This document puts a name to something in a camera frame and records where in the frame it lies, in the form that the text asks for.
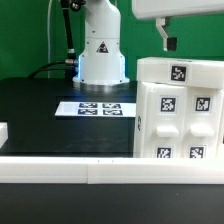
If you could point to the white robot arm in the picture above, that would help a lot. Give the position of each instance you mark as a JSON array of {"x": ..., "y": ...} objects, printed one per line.
[{"x": 101, "y": 64}]

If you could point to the white cabinet top block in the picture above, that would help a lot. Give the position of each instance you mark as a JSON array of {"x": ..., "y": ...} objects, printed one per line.
[{"x": 186, "y": 72}]

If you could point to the white cabinet body box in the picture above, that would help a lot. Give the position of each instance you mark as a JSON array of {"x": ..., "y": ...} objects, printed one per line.
[{"x": 140, "y": 122}]

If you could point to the white U-shaped fence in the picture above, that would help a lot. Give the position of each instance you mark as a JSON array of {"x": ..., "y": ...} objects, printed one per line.
[{"x": 110, "y": 170}]

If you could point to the white door panel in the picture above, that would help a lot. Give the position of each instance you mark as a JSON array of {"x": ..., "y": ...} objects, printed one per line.
[
  {"x": 201, "y": 124},
  {"x": 164, "y": 121}
]

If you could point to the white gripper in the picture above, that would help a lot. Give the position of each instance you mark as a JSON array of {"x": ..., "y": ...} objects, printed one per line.
[{"x": 150, "y": 9}]

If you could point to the white marker base sheet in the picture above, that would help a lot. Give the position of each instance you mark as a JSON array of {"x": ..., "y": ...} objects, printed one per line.
[{"x": 96, "y": 109}]

